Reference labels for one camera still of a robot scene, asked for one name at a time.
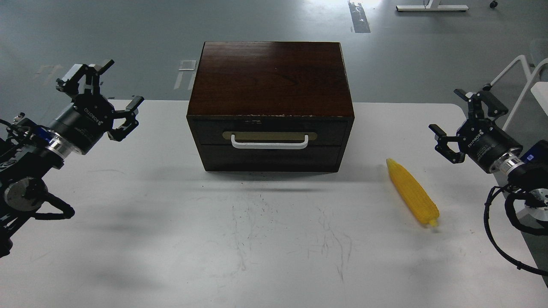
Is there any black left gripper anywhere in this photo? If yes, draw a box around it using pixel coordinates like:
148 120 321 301
48 59 144 155

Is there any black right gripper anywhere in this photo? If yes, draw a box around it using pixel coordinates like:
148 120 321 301
429 83 523 174

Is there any yellow corn cob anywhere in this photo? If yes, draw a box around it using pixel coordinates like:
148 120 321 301
386 158 440 228

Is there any drawer with white handle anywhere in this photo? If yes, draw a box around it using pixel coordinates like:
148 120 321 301
190 119 348 146

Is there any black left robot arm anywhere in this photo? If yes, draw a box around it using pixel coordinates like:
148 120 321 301
0 60 144 257

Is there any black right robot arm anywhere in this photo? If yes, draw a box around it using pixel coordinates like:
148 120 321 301
429 89 547 209

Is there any dark wooden drawer cabinet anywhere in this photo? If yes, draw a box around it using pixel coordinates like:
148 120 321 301
187 41 355 173

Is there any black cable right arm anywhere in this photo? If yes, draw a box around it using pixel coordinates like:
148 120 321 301
483 185 548 276

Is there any white table leg frame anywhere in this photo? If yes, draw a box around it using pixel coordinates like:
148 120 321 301
491 54 548 131

